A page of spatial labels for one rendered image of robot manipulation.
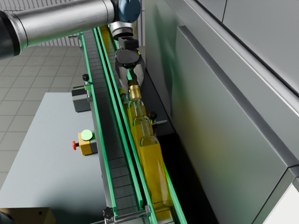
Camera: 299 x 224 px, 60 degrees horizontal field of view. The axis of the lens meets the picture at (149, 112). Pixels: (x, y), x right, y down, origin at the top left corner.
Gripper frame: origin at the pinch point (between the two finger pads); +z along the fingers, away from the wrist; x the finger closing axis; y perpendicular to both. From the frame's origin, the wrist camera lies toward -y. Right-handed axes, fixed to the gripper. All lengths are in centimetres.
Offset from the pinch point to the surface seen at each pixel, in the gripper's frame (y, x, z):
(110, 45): 64, -1, -38
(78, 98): 42.3, 20.4, -6.8
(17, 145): 143, 81, 7
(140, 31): 215, -53, -102
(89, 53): 60, 12, -34
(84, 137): 23.5, 19.8, 12.1
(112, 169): 7.6, 11.6, 24.9
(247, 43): -42.6, -15.0, 2.1
